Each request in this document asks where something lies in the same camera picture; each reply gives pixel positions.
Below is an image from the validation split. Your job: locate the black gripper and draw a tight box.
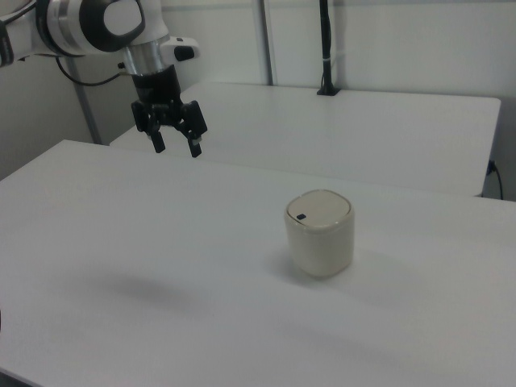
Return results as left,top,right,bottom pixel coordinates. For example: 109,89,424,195
130,66,209,159

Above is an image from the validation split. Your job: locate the cream trash bin with lid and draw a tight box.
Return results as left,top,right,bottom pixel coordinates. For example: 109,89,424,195
284,188,356,279

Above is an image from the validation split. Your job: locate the black pole with white tie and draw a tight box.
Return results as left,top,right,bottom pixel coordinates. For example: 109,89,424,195
316,0,342,97

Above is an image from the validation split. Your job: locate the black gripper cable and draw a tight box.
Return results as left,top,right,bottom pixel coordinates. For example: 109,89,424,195
55,56,131,86

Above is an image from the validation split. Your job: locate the grey aluminium partition post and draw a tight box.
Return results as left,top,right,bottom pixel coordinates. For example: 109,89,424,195
66,58,102,145
256,0,280,86

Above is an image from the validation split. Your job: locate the black cable with blue plug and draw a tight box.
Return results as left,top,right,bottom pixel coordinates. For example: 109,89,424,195
486,159,505,199

